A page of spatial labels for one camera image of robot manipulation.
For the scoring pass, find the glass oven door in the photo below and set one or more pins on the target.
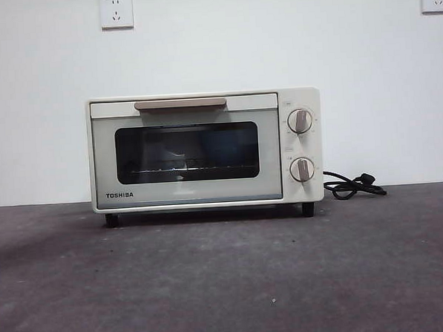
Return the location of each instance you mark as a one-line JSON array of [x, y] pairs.
[[106, 161]]

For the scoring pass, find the round oven timer knob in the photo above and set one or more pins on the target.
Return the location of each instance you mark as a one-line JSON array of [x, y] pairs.
[[302, 169]]

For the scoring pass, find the white toaster oven body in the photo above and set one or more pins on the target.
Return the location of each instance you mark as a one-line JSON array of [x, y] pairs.
[[302, 147]]

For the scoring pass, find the round oven temperature knob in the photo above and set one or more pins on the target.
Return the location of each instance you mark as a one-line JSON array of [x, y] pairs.
[[299, 121]]

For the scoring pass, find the black oven foot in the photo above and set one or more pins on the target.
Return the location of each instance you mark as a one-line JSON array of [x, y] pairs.
[[111, 220], [307, 209]]

